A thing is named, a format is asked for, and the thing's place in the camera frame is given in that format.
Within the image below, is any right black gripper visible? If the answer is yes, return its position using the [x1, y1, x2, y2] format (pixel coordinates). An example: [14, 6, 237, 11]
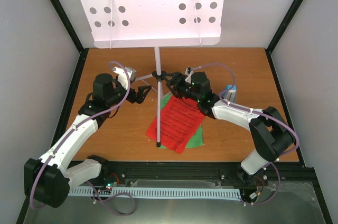
[162, 72, 200, 102]

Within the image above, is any red cloth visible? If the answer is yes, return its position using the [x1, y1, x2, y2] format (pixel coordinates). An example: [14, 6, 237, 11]
[160, 96, 205, 154]

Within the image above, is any blue metronome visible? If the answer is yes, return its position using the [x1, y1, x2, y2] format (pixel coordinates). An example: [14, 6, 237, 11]
[221, 85, 237, 102]

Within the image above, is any green sheet music page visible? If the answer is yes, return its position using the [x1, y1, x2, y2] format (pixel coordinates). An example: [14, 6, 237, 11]
[161, 93, 203, 148]

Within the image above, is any white perforated music stand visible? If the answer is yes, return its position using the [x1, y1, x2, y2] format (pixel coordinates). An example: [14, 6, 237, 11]
[69, 0, 229, 148]

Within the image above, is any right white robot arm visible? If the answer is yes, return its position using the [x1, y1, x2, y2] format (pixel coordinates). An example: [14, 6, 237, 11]
[162, 72, 299, 179]

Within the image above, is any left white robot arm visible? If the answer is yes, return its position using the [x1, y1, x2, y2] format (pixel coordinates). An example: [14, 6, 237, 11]
[24, 72, 151, 209]

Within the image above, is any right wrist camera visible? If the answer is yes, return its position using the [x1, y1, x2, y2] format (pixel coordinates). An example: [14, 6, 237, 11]
[184, 66, 202, 83]

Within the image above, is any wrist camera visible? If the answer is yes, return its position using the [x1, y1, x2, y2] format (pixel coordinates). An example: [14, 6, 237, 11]
[112, 67, 136, 90]
[184, 66, 202, 83]

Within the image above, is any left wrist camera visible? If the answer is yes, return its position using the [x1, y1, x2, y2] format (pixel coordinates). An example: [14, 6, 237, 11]
[112, 67, 136, 90]

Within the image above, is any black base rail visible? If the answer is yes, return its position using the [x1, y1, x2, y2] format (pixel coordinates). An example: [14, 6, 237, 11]
[102, 161, 252, 185]

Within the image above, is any light blue slotted cable duct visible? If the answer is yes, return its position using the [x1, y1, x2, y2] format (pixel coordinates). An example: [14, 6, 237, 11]
[68, 186, 242, 200]

